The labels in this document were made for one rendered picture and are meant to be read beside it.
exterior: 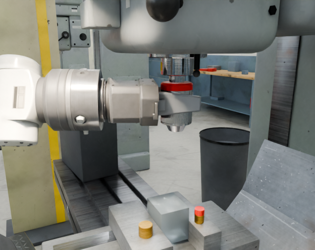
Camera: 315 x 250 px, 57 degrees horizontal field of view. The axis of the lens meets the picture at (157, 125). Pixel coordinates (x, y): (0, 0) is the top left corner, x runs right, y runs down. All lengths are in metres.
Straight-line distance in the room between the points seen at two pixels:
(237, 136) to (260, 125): 1.89
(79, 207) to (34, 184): 1.51
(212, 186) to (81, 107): 2.14
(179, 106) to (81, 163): 0.54
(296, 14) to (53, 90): 0.32
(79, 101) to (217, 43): 0.19
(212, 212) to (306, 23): 0.39
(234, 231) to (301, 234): 0.18
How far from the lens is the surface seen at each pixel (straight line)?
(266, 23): 0.39
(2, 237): 1.42
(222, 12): 0.34
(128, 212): 0.54
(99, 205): 0.79
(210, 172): 2.42
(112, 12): 0.37
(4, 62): 0.44
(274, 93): 0.78
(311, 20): 0.42
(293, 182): 0.74
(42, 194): 2.33
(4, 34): 2.09
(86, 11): 0.36
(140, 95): 0.37
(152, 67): 8.63
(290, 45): 0.75
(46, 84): 0.40
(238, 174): 2.41
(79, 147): 0.88
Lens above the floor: 1.31
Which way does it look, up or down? 15 degrees down
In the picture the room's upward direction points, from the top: straight up
